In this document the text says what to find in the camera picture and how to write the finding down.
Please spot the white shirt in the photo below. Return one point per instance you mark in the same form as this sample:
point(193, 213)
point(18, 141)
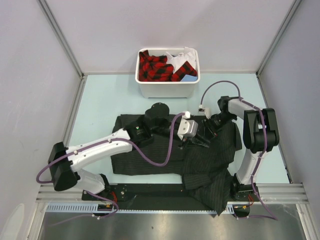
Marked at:
point(178, 60)

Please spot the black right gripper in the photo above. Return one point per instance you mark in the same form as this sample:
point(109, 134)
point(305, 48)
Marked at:
point(209, 123)

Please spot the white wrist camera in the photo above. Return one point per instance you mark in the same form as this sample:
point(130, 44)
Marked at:
point(204, 111)
point(188, 127)

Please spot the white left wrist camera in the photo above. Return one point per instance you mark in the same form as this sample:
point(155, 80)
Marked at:
point(188, 127)

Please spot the dark pinstriped long sleeve shirt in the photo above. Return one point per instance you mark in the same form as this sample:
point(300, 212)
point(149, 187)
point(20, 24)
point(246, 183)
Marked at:
point(204, 170)

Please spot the white plastic bin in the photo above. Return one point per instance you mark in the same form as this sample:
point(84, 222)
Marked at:
point(167, 89)

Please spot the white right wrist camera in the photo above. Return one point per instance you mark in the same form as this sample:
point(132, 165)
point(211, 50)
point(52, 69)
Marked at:
point(204, 111)

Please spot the light blue shirt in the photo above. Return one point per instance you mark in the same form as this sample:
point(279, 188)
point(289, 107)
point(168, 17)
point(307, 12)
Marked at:
point(189, 78)

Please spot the aluminium frame rail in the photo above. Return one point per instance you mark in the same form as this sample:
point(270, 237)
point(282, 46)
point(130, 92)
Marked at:
point(270, 193)

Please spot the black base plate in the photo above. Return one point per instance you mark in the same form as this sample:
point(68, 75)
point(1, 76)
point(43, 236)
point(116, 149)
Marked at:
point(126, 192)

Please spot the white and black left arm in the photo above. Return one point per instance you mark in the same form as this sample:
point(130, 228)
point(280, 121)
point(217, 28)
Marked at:
point(67, 163)

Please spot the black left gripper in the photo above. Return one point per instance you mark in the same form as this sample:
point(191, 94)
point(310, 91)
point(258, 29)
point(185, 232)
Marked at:
point(196, 140)

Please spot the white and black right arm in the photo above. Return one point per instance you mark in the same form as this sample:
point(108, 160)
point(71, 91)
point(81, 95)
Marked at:
point(260, 136)

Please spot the white slotted cable duct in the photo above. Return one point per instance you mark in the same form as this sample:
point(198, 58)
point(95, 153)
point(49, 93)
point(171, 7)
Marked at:
point(96, 208)

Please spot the red black plaid shirt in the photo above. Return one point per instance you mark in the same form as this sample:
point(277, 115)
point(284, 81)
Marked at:
point(153, 68)

